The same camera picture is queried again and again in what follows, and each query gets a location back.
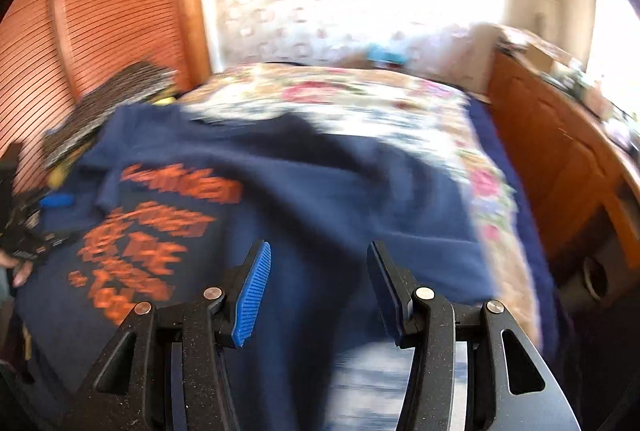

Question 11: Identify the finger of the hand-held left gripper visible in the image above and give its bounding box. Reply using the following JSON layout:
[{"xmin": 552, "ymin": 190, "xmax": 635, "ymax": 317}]
[{"xmin": 39, "ymin": 192, "xmax": 75, "ymax": 210}]

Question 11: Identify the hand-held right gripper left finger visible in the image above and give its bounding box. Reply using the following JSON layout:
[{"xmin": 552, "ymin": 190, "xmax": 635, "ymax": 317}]
[{"xmin": 60, "ymin": 240, "xmax": 273, "ymax": 431}]

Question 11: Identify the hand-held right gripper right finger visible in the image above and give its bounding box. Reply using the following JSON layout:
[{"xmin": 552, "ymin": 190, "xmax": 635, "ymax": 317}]
[{"xmin": 366, "ymin": 240, "xmax": 582, "ymax": 431}]

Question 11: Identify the navy t-shirt with orange print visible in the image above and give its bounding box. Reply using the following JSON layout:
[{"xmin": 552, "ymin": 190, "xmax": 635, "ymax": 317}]
[{"xmin": 12, "ymin": 104, "xmax": 493, "ymax": 431}]

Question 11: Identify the person's left hand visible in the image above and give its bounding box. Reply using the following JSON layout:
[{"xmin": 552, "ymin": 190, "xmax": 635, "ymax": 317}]
[{"xmin": 0, "ymin": 251, "xmax": 35, "ymax": 288}]

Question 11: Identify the dark patterned cushion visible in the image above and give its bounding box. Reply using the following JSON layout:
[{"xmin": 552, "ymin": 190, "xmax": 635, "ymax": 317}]
[{"xmin": 42, "ymin": 61, "xmax": 181, "ymax": 167}]

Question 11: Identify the navy blanket with floral border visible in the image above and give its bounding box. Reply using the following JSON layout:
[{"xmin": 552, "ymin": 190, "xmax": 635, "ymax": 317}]
[{"xmin": 180, "ymin": 64, "xmax": 576, "ymax": 431}]

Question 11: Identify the wooden wardrobe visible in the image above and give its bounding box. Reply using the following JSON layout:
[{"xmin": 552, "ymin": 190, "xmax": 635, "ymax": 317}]
[{"xmin": 0, "ymin": 0, "xmax": 211, "ymax": 232}]

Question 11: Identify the round waste bin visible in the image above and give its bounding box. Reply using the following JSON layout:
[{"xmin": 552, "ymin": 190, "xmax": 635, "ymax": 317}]
[{"xmin": 555, "ymin": 253, "xmax": 611, "ymax": 302}]

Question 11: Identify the wooden cabinet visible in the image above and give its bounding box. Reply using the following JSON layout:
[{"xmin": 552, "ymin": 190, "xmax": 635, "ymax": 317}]
[{"xmin": 487, "ymin": 24, "xmax": 640, "ymax": 272}]

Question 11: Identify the small blue toy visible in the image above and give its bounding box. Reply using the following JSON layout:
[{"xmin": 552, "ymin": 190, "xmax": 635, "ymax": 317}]
[{"xmin": 367, "ymin": 44, "xmax": 408, "ymax": 64}]

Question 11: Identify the cardboard box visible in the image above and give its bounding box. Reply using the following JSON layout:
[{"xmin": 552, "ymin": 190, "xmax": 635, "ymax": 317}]
[{"xmin": 520, "ymin": 44, "xmax": 557, "ymax": 73}]

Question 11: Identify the bright window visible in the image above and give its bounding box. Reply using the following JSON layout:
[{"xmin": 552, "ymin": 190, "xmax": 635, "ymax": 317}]
[{"xmin": 585, "ymin": 0, "xmax": 640, "ymax": 92}]

